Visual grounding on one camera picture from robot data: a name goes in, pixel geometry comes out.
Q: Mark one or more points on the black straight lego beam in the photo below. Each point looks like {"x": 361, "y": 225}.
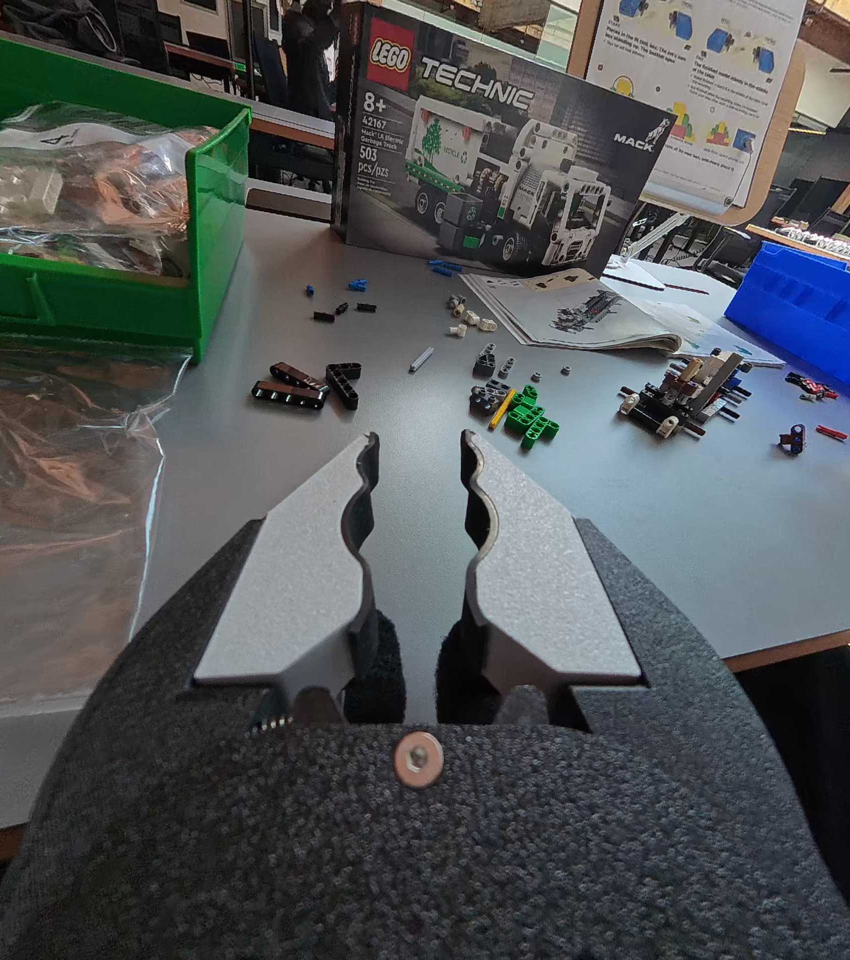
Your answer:
{"x": 286, "y": 394}

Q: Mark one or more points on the yellow lego axle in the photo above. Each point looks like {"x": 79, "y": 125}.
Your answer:
{"x": 503, "y": 410}

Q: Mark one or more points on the dark red lego connector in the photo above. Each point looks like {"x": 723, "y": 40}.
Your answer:
{"x": 794, "y": 440}

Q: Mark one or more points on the clear bag of lego parts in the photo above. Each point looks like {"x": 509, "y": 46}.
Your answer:
{"x": 95, "y": 187}

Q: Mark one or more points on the dark brown straight lego beam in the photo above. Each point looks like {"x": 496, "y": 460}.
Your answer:
{"x": 297, "y": 375}

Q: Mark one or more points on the instruction poster on wooden board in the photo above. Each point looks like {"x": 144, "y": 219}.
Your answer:
{"x": 695, "y": 75}

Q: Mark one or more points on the dark grey lego connector cluster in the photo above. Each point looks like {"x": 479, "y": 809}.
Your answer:
{"x": 486, "y": 397}

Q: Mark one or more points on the white stand with base plate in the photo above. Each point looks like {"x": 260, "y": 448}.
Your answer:
{"x": 639, "y": 274}

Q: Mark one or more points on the empty clear plastic bag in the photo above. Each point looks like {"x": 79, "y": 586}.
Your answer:
{"x": 42, "y": 487}

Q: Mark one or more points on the green lego beam assembly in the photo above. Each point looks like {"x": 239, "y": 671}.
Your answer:
{"x": 534, "y": 420}

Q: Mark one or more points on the wooden background table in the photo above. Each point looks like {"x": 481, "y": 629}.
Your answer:
{"x": 282, "y": 124}

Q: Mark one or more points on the grey lego axle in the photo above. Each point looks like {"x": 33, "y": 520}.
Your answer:
{"x": 421, "y": 358}

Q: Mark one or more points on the lego instruction booklet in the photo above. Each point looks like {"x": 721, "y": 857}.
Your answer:
{"x": 582, "y": 315}

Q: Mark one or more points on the blue plastic bin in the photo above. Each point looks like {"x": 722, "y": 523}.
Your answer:
{"x": 830, "y": 330}

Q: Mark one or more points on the wooden table with small parts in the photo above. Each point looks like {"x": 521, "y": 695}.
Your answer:
{"x": 770, "y": 231}

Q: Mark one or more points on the lego truck set box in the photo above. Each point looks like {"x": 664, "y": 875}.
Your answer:
{"x": 500, "y": 150}

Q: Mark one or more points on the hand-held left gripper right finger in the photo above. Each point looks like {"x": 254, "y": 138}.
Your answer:
{"x": 545, "y": 592}

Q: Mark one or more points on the black angled lego beam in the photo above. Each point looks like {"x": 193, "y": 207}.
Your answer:
{"x": 346, "y": 386}

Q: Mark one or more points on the lego truck chassis assembly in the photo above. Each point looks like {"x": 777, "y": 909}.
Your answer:
{"x": 665, "y": 401}

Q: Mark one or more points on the pile of red black pins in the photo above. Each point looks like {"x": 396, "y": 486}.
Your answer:
{"x": 811, "y": 386}

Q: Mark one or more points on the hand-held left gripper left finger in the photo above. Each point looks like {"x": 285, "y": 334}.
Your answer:
{"x": 297, "y": 585}

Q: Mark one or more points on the black lego connector with holes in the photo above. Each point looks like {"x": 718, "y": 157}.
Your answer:
{"x": 485, "y": 361}

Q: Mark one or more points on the row of small parts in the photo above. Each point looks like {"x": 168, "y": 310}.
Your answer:
{"x": 845, "y": 244}

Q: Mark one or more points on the single red lego pin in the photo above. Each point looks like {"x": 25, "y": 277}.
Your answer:
{"x": 832, "y": 433}

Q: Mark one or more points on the green plastic bin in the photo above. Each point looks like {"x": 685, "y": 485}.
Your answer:
{"x": 57, "y": 300}

